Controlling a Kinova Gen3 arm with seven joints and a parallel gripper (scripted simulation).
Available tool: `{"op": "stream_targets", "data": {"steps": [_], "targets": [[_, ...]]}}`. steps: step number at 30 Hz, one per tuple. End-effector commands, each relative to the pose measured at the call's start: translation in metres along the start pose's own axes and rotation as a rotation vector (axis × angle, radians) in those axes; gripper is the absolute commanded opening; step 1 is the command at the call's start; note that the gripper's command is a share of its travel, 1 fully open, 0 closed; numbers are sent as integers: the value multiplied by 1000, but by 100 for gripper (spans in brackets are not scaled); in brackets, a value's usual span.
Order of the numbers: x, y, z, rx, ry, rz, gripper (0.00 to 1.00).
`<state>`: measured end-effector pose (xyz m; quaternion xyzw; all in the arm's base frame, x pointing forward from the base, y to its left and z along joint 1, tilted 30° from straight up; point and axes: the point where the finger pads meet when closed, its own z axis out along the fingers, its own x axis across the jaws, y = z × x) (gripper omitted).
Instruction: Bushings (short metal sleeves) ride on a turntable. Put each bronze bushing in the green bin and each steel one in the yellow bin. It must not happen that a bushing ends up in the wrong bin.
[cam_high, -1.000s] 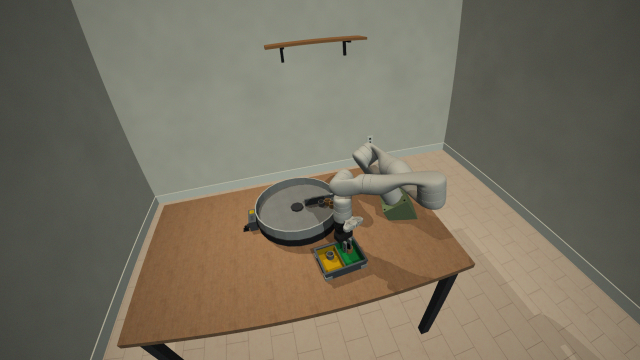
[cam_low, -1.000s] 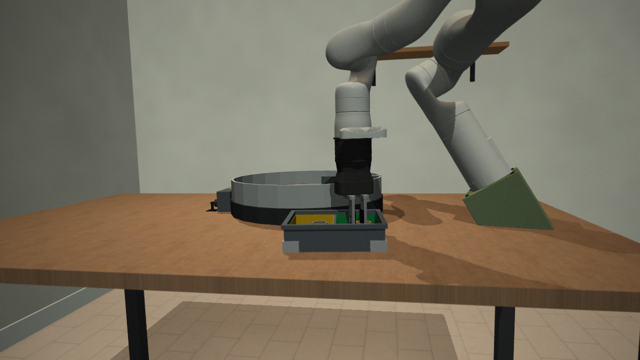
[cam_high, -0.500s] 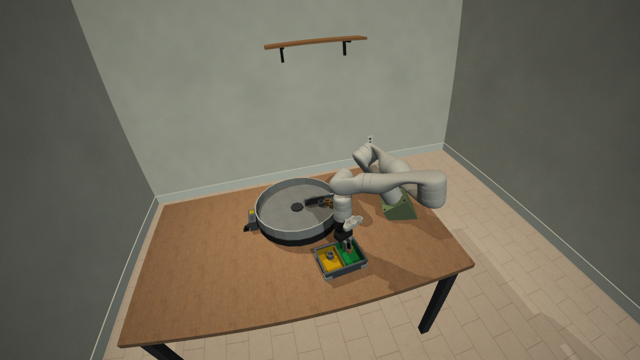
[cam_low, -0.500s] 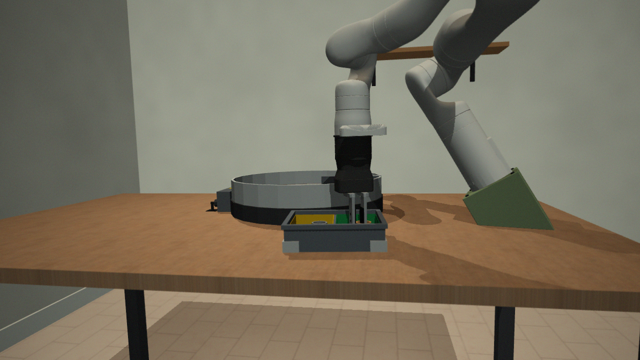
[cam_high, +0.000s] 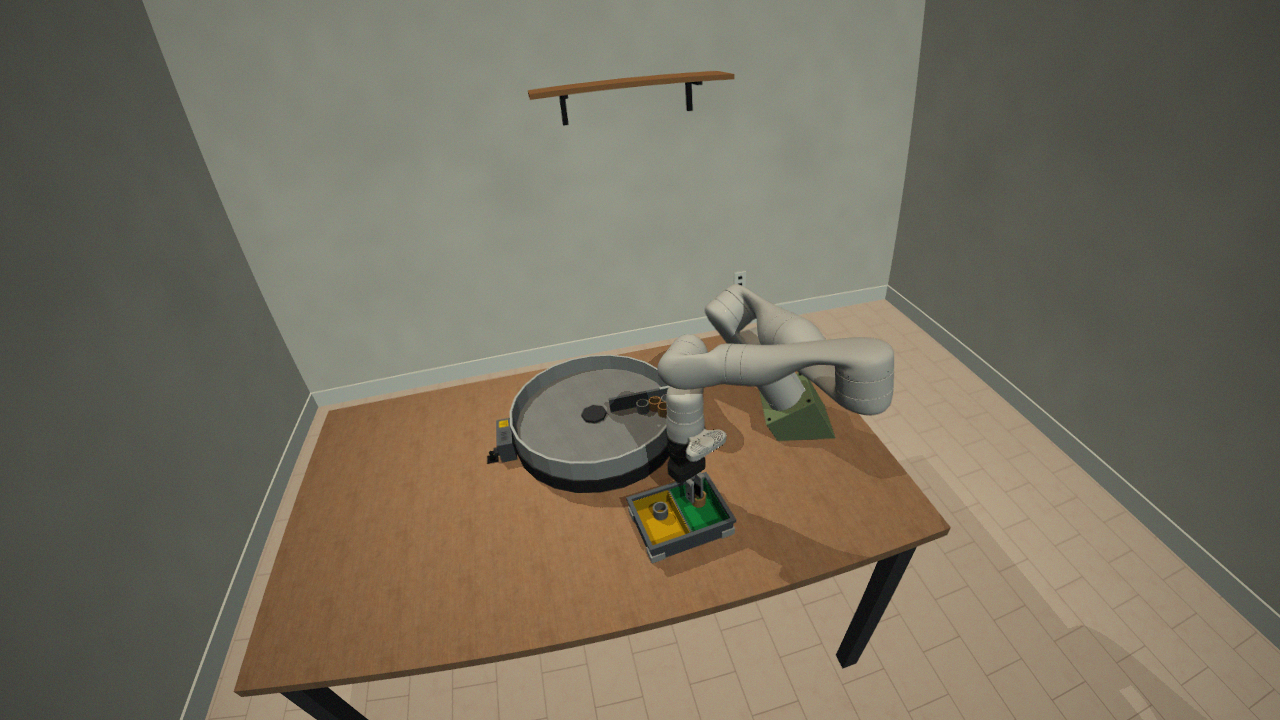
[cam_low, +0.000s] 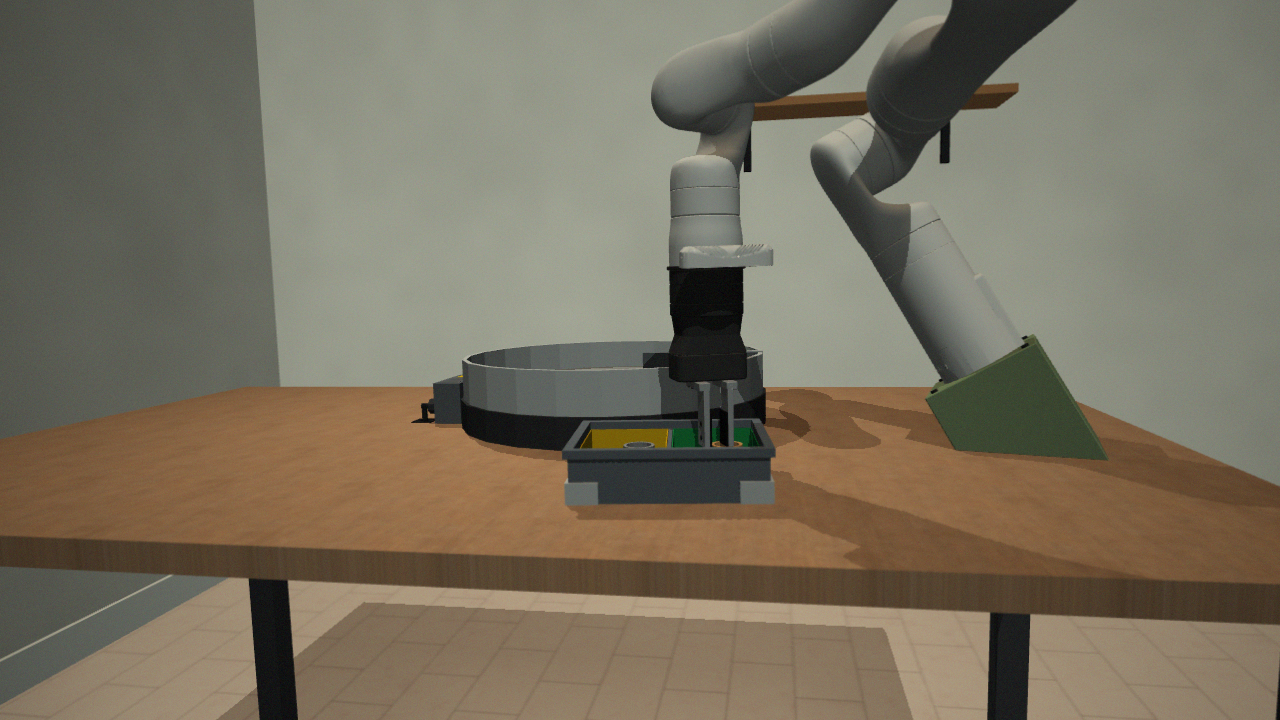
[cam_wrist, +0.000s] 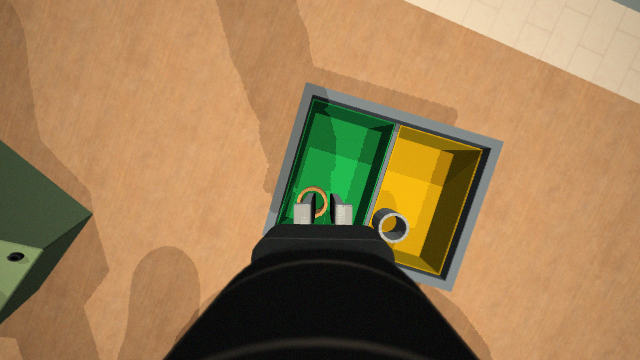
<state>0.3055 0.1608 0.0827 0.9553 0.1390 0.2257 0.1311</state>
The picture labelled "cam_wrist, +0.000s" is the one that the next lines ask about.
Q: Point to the bronze bushing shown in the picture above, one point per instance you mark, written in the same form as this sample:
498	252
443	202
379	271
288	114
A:
322	209

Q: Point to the grey metal sleeve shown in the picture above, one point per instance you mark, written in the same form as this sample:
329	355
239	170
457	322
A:
398	233

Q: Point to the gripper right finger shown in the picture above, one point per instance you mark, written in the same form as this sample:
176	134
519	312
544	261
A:
340	212

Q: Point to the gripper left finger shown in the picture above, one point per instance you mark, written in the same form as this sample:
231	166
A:
304	213

